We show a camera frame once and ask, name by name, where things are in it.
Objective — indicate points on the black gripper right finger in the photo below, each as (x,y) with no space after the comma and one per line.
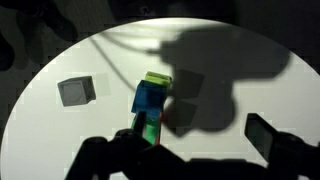
(288,156)

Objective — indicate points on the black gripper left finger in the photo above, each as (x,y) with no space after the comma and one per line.
(128,152)

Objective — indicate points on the blue block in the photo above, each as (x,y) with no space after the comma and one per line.
(149,98)

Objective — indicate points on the green block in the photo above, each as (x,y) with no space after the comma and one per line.
(150,129)

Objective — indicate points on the orange block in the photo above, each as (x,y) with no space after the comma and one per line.
(161,128)

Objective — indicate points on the white block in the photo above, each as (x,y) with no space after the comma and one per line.
(77,91)

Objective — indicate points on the round white table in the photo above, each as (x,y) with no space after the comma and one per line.
(220,74)

